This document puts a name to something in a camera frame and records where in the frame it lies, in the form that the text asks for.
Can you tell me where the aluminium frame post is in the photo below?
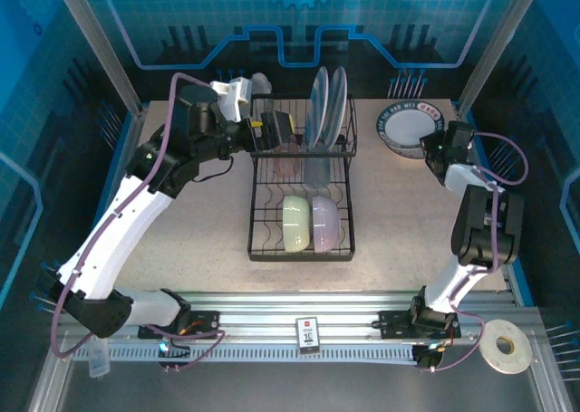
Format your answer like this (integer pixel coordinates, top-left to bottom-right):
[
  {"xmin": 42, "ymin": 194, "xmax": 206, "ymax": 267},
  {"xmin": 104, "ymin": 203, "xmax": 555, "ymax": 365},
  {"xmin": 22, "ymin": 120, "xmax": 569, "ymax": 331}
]
[
  {"xmin": 50, "ymin": 0, "xmax": 149, "ymax": 114},
  {"xmin": 455, "ymin": 0, "xmax": 547, "ymax": 114}
]

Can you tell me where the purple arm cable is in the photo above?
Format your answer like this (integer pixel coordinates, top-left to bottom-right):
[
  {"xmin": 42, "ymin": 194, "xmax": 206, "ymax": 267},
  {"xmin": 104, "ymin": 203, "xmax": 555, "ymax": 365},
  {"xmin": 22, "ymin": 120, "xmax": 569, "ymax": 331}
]
[
  {"xmin": 49, "ymin": 72, "xmax": 227, "ymax": 372},
  {"xmin": 419, "ymin": 130, "xmax": 531, "ymax": 375}
]

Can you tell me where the pink transparent cup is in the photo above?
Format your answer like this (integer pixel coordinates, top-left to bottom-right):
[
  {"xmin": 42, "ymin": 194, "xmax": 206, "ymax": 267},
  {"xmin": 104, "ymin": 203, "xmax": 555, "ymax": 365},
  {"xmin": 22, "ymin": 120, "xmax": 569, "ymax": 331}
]
[{"xmin": 271, "ymin": 142, "xmax": 303, "ymax": 180}]

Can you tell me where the black wire dish rack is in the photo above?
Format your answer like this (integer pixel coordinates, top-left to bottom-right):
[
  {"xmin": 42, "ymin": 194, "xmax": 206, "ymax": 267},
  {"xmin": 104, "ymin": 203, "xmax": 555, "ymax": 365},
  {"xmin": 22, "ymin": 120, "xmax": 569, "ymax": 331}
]
[{"xmin": 246, "ymin": 92, "xmax": 359, "ymax": 263}]

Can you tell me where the grey tape roll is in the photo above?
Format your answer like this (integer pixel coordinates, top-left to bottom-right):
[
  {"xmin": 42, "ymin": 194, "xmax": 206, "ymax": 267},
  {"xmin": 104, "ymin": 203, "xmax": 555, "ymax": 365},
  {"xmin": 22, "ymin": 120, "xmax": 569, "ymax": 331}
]
[{"xmin": 479, "ymin": 319, "xmax": 534, "ymax": 376}]

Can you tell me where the grey transparent cup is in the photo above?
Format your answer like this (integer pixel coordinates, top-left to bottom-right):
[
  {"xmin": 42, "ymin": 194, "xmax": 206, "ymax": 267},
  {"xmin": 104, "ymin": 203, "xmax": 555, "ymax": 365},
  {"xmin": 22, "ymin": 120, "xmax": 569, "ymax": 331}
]
[{"xmin": 302, "ymin": 156, "xmax": 334, "ymax": 190}]

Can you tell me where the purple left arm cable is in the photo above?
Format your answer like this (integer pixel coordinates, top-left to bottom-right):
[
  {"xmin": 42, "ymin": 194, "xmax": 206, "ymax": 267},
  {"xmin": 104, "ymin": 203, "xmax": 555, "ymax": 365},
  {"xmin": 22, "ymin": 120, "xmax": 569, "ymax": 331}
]
[{"xmin": 49, "ymin": 72, "xmax": 227, "ymax": 372}]

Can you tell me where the clear plastic packet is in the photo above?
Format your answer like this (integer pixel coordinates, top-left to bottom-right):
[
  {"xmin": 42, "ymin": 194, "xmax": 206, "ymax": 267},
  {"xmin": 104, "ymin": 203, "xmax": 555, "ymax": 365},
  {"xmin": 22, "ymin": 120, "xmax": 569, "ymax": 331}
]
[{"xmin": 85, "ymin": 334, "xmax": 111, "ymax": 379}]

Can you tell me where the white bowl with patterned rim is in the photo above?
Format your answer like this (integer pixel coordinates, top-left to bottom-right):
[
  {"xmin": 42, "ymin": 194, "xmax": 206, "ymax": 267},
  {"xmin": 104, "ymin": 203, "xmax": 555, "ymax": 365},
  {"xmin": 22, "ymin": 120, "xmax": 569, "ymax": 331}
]
[{"xmin": 374, "ymin": 100, "xmax": 446, "ymax": 160}]

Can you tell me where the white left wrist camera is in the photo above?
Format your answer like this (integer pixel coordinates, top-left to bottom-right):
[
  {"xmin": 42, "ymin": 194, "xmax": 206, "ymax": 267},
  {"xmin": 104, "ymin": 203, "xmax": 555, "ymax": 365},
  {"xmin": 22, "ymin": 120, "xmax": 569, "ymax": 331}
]
[{"xmin": 208, "ymin": 77, "xmax": 253, "ymax": 123}]

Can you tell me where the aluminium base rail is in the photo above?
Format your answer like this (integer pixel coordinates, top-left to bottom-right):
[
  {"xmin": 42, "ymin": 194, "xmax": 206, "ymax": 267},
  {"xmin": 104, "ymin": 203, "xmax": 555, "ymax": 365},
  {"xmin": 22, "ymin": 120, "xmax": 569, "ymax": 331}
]
[{"xmin": 53, "ymin": 290, "xmax": 547, "ymax": 348}]

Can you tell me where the blue white striped plate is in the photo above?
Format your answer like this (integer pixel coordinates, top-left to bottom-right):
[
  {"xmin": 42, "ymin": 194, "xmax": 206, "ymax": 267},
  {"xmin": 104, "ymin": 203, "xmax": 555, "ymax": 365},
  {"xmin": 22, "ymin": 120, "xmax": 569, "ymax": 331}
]
[
  {"xmin": 304, "ymin": 65, "xmax": 331, "ymax": 150},
  {"xmin": 324, "ymin": 65, "xmax": 349, "ymax": 150}
]

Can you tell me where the pale green bowl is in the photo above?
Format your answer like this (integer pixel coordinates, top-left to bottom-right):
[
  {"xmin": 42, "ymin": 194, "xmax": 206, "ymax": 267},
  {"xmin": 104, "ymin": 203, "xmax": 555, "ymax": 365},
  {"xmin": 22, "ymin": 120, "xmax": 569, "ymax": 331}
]
[{"xmin": 281, "ymin": 194, "xmax": 314, "ymax": 254}]

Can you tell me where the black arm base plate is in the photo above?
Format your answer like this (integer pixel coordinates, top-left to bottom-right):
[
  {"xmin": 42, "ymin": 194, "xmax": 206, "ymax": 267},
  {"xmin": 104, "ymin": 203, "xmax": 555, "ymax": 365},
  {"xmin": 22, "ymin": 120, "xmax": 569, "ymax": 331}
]
[
  {"xmin": 378, "ymin": 310, "xmax": 461, "ymax": 340},
  {"xmin": 138, "ymin": 310, "xmax": 222, "ymax": 340}
]

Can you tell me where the lilac bowl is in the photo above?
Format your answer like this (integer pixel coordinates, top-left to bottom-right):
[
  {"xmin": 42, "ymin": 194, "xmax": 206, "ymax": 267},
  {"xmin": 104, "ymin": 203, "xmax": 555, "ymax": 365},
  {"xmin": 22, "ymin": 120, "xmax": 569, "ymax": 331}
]
[{"xmin": 310, "ymin": 195, "xmax": 342, "ymax": 254}]

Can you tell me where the white slotted cable duct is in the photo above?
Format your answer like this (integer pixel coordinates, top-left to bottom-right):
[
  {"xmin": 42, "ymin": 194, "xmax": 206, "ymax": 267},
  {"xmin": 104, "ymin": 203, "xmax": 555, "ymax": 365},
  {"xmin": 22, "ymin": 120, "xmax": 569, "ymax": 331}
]
[{"xmin": 72, "ymin": 344, "xmax": 421, "ymax": 363}]

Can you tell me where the white grey plush dog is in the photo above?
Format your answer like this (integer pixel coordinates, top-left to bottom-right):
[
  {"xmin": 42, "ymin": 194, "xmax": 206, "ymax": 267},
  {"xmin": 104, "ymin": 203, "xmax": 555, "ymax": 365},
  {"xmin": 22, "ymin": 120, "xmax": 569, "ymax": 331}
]
[{"xmin": 246, "ymin": 71, "xmax": 275, "ymax": 97}]

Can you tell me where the small number label card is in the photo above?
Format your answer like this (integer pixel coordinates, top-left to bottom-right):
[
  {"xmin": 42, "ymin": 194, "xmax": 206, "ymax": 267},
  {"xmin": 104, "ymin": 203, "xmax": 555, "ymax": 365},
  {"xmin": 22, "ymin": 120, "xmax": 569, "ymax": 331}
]
[{"xmin": 295, "ymin": 316, "xmax": 322, "ymax": 356}]

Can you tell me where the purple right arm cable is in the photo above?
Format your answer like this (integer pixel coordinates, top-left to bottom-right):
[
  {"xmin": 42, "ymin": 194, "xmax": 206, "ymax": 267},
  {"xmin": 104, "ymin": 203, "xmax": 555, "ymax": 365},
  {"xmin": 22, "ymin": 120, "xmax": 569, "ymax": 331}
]
[{"xmin": 419, "ymin": 130, "xmax": 531, "ymax": 375}]

